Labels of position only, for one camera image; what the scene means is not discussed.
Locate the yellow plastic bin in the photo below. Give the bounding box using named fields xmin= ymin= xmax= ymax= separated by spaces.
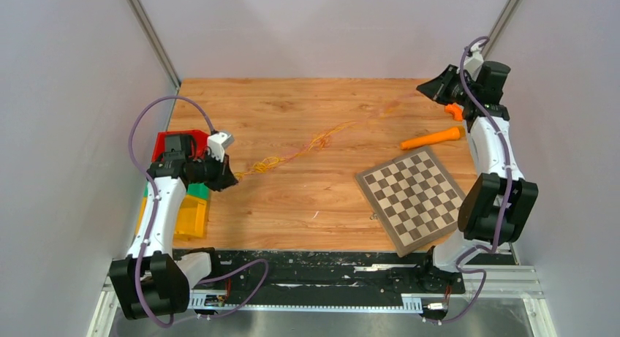
xmin=137 ymin=195 xmax=209 ymax=240

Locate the orange curved pipe piece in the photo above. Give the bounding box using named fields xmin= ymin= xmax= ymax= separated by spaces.
xmin=445 ymin=103 xmax=463 ymax=121

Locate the orange plastic carrot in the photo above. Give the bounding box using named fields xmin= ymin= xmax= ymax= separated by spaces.
xmin=399 ymin=126 xmax=466 ymax=151

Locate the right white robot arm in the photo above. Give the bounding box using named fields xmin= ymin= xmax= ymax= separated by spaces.
xmin=417 ymin=61 xmax=539 ymax=292

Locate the green plastic bin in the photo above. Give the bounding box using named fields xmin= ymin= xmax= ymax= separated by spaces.
xmin=144 ymin=179 xmax=209 ymax=202

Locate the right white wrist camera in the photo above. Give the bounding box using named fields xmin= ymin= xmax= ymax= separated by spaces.
xmin=464 ymin=39 xmax=488 ymax=80

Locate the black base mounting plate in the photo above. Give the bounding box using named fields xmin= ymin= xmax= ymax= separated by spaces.
xmin=204 ymin=250 xmax=465 ymax=307

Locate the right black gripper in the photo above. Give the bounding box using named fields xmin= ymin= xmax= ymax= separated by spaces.
xmin=418 ymin=64 xmax=479 ymax=107

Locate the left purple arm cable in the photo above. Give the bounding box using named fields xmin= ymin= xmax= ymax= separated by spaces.
xmin=129 ymin=95 xmax=269 ymax=329

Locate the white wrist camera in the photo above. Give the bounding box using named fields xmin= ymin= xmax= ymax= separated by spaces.
xmin=464 ymin=39 xmax=488 ymax=80
xmin=207 ymin=132 xmax=235 ymax=162

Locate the wooden chessboard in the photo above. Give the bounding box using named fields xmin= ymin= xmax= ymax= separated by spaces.
xmin=355 ymin=146 xmax=465 ymax=257

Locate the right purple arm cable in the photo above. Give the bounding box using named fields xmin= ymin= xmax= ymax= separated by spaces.
xmin=420 ymin=36 xmax=515 ymax=325

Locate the red plastic bin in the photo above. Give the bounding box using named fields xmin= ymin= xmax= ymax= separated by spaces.
xmin=151 ymin=129 xmax=209 ymax=162

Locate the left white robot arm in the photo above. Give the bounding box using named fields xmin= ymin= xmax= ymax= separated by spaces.
xmin=109 ymin=130 xmax=238 ymax=319

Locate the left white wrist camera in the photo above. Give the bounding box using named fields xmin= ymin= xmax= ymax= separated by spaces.
xmin=207 ymin=132 xmax=235 ymax=162

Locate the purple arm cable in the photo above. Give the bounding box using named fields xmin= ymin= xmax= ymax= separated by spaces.
xmin=420 ymin=36 xmax=515 ymax=325
xmin=129 ymin=95 xmax=269 ymax=329

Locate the orange purple cable bundle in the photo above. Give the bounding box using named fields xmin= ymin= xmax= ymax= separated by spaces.
xmin=234 ymin=92 xmax=423 ymax=182

